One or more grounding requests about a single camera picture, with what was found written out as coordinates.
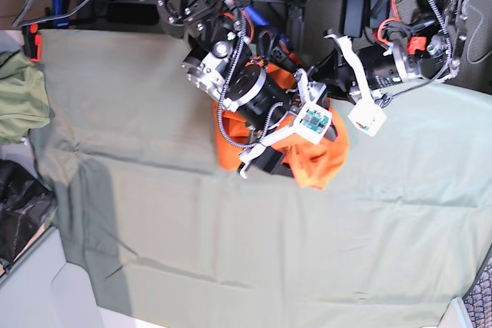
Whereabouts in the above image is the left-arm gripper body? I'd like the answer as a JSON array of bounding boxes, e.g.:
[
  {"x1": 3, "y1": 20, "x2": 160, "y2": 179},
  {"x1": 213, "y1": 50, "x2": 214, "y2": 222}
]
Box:
[{"x1": 324, "y1": 30, "x2": 407, "y2": 108}]

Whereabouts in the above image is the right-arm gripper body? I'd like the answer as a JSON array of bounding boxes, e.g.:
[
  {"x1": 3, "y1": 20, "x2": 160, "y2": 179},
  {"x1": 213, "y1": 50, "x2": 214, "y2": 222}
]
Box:
[{"x1": 226, "y1": 66, "x2": 333, "y2": 178}]

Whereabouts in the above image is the orange T-shirt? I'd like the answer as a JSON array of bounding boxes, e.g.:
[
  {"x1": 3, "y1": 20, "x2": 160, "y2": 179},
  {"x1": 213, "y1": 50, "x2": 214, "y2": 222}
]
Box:
[{"x1": 213, "y1": 64, "x2": 349, "y2": 190}]

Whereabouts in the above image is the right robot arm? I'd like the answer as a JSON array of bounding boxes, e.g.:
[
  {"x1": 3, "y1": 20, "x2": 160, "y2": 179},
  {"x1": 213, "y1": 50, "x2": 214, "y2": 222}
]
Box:
[{"x1": 156, "y1": 0, "x2": 348, "y2": 189}]

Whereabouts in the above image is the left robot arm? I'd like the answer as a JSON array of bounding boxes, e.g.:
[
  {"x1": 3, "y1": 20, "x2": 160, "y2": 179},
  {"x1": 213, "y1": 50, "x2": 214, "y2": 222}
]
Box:
[{"x1": 307, "y1": 0, "x2": 474, "y2": 108}]

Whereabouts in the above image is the black power adapter brick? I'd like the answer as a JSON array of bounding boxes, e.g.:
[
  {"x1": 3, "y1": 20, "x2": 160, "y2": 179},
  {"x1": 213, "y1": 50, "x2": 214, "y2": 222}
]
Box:
[{"x1": 341, "y1": 0, "x2": 365, "y2": 38}]

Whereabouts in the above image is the blue red bar clamp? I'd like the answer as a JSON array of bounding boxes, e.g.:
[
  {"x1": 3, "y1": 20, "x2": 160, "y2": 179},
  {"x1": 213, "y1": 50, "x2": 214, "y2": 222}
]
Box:
[{"x1": 243, "y1": 5, "x2": 304, "y2": 73}]

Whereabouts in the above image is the green table cloth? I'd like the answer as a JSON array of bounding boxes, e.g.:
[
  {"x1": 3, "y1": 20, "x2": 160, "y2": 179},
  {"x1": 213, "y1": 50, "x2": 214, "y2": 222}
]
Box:
[{"x1": 30, "y1": 30, "x2": 491, "y2": 327}]

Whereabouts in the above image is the red black corner clamp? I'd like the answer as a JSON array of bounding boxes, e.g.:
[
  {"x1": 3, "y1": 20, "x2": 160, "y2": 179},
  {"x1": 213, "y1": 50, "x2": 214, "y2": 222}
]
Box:
[{"x1": 22, "y1": 23, "x2": 42, "y2": 62}]

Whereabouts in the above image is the olive green garment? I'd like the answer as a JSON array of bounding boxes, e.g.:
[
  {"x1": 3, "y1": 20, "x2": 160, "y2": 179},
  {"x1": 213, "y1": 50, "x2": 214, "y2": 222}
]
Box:
[{"x1": 1, "y1": 51, "x2": 51, "y2": 144}]

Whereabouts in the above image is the black plastic bag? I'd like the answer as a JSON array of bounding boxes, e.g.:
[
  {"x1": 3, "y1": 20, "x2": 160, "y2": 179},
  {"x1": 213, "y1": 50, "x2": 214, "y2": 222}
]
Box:
[{"x1": 1, "y1": 160, "x2": 56, "y2": 272}]

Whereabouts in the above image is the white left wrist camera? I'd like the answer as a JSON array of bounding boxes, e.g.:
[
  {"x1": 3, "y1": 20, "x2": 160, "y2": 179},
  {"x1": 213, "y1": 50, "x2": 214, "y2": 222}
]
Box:
[{"x1": 348, "y1": 99, "x2": 387, "y2": 137}]

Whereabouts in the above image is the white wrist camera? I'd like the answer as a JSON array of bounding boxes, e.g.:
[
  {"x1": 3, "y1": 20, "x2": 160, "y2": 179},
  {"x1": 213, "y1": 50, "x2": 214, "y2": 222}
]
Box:
[
  {"x1": 348, "y1": 99, "x2": 387, "y2": 137},
  {"x1": 292, "y1": 102, "x2": 332, "y2": 144}
]

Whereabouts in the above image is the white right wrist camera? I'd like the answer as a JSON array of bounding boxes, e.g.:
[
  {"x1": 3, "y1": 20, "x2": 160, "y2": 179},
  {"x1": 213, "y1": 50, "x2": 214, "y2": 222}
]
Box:
[{"x1": 292, "y1": 102, "x2": 332, "y2": 144}]

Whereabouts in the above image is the blue handled clamp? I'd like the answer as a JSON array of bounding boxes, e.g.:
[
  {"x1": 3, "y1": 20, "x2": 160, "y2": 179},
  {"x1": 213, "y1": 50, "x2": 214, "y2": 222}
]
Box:
[{"x1": 45, "y1": 0, "x2": 71, "y2": 28}]

